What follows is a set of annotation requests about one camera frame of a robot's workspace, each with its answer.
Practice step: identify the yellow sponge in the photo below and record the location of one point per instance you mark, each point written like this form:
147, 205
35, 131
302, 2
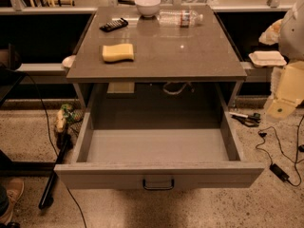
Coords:
118, 53

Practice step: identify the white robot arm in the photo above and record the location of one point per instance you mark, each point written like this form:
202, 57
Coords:
291, 36

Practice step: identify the grey cabinet with top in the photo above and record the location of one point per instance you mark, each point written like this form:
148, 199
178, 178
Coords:
162, 54

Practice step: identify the open grey top drawer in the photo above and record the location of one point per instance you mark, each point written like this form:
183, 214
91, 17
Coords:
154, 136

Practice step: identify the snack bags in basket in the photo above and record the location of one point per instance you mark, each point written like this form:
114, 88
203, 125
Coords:
65, 117

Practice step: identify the black remote control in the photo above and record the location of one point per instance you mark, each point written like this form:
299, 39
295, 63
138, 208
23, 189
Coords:
114, 25

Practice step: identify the clear plastic water bottle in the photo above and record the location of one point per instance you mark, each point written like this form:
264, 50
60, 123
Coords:
182, 18

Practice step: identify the white plate edge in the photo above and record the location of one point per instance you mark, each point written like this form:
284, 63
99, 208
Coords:
68, 61

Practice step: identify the white bowl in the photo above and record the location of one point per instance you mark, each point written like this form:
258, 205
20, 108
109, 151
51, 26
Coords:
148, 8

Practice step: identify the white foam takeout container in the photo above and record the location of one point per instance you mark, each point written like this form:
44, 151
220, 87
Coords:
267, 59

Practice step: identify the crumpled white bag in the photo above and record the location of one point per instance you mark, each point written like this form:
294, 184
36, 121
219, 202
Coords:
271, 34

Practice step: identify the black pole on floor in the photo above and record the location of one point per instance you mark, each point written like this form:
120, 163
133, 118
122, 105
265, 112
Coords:
47, 198

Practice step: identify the brown shoe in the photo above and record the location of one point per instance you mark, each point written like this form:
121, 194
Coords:
11, 191

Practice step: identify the black drawer handle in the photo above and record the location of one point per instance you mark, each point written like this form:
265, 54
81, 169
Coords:
158, 185

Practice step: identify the black power adapter with cable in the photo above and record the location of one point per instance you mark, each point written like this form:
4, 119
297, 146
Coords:
273, 167

